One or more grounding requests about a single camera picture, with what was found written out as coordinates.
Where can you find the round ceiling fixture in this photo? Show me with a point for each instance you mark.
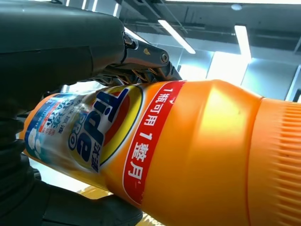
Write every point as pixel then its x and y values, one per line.
pixel 236 7

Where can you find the long ceiling strip light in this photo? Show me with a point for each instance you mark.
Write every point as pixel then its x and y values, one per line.
pixel 176 36

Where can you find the rectangular ceiling light panel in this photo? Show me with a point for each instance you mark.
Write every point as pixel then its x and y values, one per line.
pixel 242 42

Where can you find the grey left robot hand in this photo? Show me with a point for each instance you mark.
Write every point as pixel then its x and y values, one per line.
pixel 59 46

